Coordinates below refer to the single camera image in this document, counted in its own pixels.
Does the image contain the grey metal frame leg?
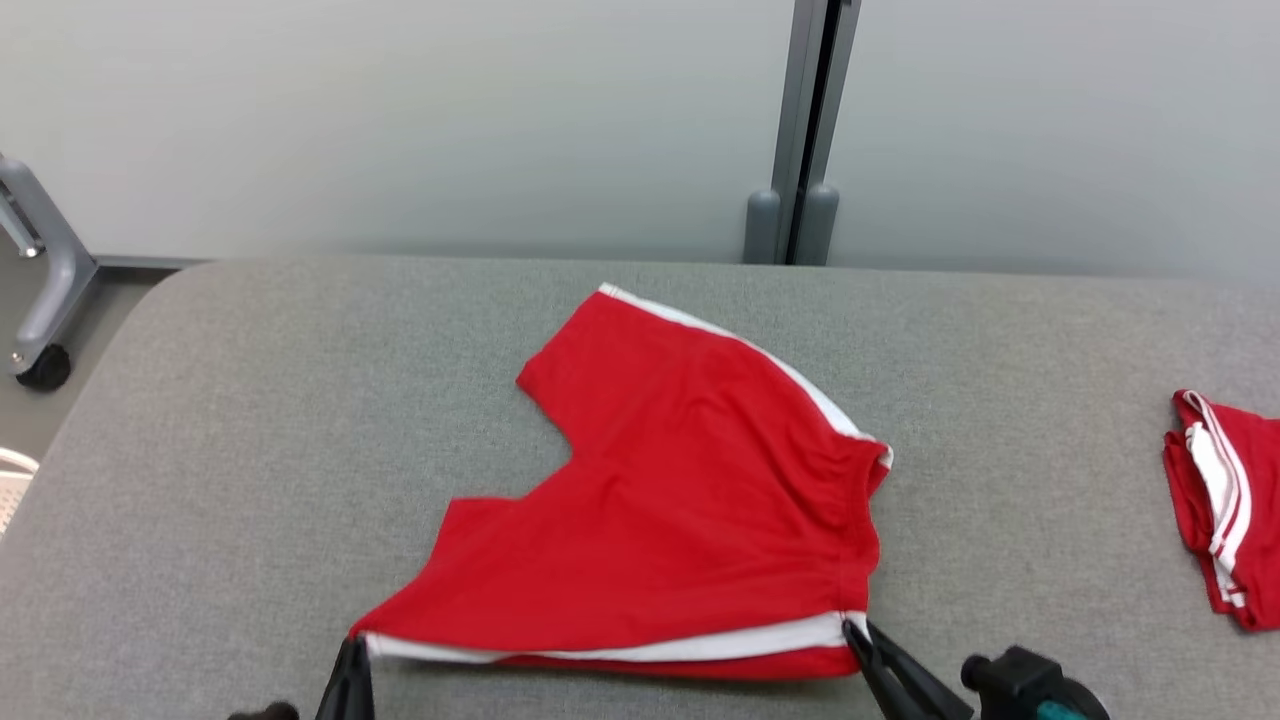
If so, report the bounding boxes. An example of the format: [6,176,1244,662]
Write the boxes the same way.
[0,153,99,378]

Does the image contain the grey post foot cap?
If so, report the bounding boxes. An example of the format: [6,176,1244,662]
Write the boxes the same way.
[744,189,782,265]
[795,182,840,267]

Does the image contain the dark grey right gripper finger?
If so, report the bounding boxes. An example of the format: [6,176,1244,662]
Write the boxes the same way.
[842,618,927,720]
[865,620,977,720]

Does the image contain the grey partition post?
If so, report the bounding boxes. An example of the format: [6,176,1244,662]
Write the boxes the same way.
[773,0,863,267]

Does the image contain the black caster wheel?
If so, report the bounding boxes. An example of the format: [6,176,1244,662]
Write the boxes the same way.
[14,344,74,392]

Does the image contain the red white-trimmed shorts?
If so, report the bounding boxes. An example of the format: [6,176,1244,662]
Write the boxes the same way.
[349,283,895,683]

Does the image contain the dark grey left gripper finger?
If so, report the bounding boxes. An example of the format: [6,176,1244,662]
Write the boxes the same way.
[346,636,377,720]
[314,636,350,720]

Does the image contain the white laundry basket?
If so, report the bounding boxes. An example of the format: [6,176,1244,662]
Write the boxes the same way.
[0,447,40,534]

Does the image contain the red Bulls jersey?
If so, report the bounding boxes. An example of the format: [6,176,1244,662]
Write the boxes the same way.
[1162,389,1280,633]

